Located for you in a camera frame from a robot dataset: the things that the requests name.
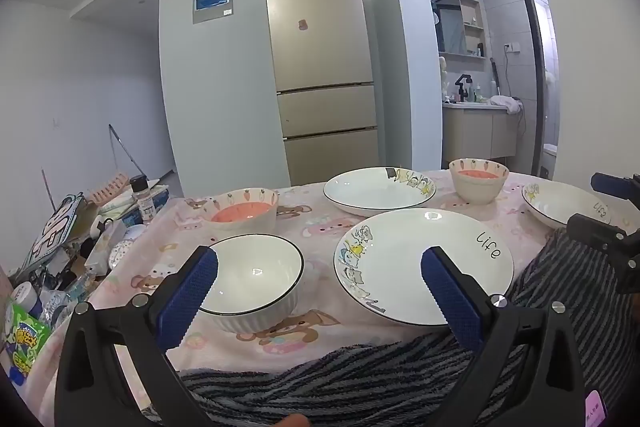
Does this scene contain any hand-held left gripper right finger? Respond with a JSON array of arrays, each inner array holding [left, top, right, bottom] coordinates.
[[420, 246, 587, 427]]

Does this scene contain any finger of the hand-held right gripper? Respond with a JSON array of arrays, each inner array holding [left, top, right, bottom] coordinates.
[[591, 172, 640, 198], [567, 213, 640, 294]]

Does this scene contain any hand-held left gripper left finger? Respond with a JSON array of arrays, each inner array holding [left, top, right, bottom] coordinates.
[[54, 246, 219, 427]]

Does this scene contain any white plate black rim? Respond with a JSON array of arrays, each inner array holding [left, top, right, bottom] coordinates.
[[521, 182, 640, 232]]

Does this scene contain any white ribbed bowl black rim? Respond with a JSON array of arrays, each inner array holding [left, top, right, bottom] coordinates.
[[197, 234, 305, 335]]

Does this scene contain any pink carrot print bowl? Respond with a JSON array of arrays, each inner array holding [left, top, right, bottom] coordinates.
[[448, 158, 510, 206], [201, 188, 280, 239]]

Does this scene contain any white deep plate cartoon print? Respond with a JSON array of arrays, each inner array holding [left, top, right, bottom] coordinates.
[[323, 167, 437, 218]]

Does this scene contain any blue and white box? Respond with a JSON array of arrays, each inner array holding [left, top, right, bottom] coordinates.
[[100, 184, 172, 228]]

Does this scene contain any clear plastic bottle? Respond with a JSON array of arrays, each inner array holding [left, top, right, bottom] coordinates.
[[40, 274, 96, 328]]

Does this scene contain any pink comb-shaped rack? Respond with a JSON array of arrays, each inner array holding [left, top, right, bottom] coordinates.
[[87, 174, 133, 208]]

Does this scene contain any grey striped towel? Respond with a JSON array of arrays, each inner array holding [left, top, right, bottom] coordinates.
[[177, 227, 640, 427]]

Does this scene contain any pink printed blanket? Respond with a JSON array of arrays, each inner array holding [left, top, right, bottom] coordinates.
[[25, 169, 640, 427]]

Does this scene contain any white towel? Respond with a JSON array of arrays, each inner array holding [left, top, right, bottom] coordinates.
[[489, 95, 524, 114]]

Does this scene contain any beige vanity cabinet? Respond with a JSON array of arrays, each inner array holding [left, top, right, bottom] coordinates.
[[442, 102, 518, 170]]

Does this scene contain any blue cartoon backpack card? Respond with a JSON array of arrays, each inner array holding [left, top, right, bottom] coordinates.
[[22, 192, 83, 268]]

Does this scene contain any white jar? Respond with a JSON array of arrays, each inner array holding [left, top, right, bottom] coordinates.
[[10, 282, 43, 323]]

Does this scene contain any green snack packet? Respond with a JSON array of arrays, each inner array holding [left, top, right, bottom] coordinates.
[[0, 302, 53, 388]]

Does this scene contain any white doll figure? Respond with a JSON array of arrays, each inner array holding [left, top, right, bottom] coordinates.
[[438, 56, 451, 100]]

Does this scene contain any bathroom mirror cabinet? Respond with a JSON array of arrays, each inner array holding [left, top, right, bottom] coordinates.
[[430, 0, 486, 58]]

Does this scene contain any gold refrigerator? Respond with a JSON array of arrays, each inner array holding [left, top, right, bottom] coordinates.
[[262, 0, 379, 188]]

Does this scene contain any dark door frame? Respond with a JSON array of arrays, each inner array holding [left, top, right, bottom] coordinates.
[[515, 0, 557, 180]]

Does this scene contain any mop with long handle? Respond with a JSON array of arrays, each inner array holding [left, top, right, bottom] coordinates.
[[109, 124, 147, 182]]

